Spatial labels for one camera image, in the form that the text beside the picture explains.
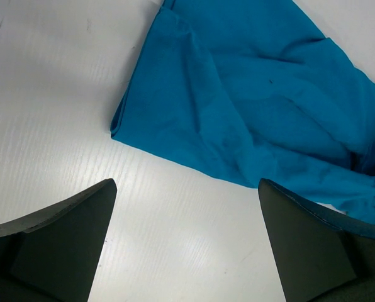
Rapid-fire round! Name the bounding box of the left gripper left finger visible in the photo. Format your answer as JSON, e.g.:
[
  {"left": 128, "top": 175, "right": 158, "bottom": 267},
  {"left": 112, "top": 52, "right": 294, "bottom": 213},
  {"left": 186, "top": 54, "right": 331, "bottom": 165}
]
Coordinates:
[{"left": 0, "top": 179, "right": 117, "bottom": 301}]

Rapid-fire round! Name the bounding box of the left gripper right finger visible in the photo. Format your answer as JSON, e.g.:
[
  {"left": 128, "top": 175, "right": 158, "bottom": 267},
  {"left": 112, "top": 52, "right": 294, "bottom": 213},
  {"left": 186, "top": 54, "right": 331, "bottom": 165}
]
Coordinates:
[{"left": 258, "top": 179, "right": 375, "bottom": 301}]

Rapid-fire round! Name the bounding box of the teal blue t shirt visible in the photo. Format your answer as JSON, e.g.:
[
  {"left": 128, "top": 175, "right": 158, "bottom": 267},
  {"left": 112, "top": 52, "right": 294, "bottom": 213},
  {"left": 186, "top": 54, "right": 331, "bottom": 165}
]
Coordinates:
[{"left": 110, "top": 1, "right": 375, "bottom": 224}]

